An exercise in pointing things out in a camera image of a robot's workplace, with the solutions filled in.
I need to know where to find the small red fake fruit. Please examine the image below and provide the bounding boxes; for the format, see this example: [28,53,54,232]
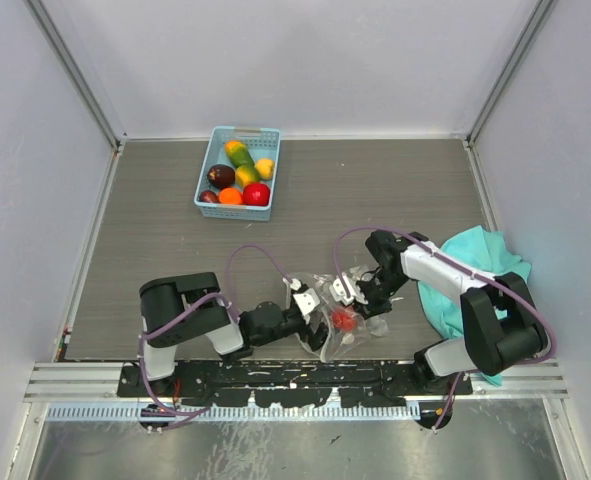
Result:
[331,308,357,332]

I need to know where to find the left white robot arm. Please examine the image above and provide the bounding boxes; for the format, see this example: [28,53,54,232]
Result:
[138,272,329,396]

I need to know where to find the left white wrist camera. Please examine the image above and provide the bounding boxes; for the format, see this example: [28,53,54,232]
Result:
[283,278,321,323]

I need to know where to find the yellow green fake mango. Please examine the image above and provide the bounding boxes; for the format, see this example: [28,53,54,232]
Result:
[235,164,261,189]

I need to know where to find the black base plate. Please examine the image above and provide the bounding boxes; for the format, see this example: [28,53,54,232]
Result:
[117,357,474,409]

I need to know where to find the small dark purple fake fruit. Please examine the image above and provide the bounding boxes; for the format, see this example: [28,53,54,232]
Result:
[198,190,219,204]

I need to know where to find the orange fake fruit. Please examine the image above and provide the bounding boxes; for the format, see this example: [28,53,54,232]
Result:
[218,187,244,205]

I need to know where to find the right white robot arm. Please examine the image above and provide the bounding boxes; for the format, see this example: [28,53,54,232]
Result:
[349,230,556,394]

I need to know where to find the red fake apple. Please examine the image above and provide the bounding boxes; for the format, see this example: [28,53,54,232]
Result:
[242,182,271,207]

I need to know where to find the grey slotted cable duct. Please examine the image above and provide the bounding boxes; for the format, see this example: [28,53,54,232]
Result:
[46,401,421,422]

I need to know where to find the clear zip top bag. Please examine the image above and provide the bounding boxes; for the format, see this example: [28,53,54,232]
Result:
[286,265,389,363]

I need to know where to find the yellow fake peach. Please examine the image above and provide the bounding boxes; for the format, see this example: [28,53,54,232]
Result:
[255,158,276,181]

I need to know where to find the light blue plastic basket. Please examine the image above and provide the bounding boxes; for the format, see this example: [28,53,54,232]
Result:
[194,126,281,222]

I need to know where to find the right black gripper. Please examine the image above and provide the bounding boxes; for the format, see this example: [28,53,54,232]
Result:
[350,269,409,322]

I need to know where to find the green orange fake mango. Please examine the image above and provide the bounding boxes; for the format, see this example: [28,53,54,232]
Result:
[224,140,255,168]

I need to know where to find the teal cloth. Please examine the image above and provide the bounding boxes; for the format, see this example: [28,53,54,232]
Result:
[416,225,533,386]

